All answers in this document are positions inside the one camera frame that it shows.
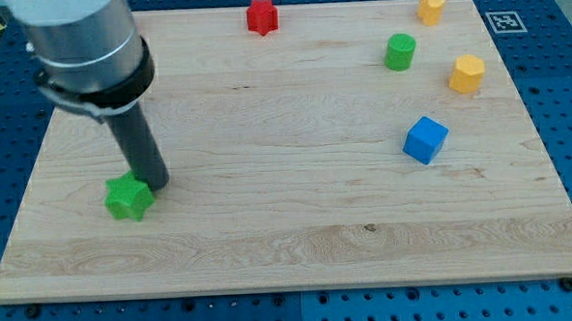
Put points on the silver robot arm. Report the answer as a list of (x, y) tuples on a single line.
[(84, 45)]

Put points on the wooden board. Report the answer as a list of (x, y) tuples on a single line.
[(287, 170)]

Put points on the blue cube block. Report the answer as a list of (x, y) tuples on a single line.
[(425, 140)]

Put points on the dark grey pointer rod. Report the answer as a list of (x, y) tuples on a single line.
[(136, 141)]

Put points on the red star block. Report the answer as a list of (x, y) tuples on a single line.
[(262, 17)]

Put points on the green cylinder block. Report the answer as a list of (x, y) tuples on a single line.
[(400, 50)]

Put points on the green star block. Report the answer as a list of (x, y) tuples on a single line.
[(127, 197)]

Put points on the yellow hexagon block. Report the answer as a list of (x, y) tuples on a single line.
[(467, 74)]

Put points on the yellow heart block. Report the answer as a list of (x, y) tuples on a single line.
[(430, 12)]

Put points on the white fiducial marker tag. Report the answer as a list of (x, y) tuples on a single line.
[(506, 22)]

